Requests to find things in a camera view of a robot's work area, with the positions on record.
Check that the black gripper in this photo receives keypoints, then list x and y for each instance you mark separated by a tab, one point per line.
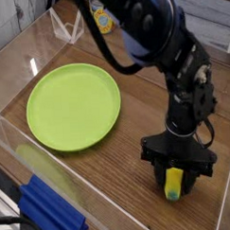
167	150

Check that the yellow toy banana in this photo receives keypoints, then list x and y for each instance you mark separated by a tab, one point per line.
173	185

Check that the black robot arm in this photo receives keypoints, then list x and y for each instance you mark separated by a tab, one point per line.
155	34

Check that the green plate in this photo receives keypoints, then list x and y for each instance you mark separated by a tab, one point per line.
73	107

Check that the blue plastic block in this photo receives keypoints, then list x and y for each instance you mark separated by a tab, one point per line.
48	209

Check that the yellow labelled tin can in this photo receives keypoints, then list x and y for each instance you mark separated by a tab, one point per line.
104	22

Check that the clear acrylic front wall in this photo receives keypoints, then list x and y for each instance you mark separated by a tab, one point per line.
21	157

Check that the clear acrylic corner bracket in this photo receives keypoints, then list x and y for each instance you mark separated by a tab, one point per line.
68	32

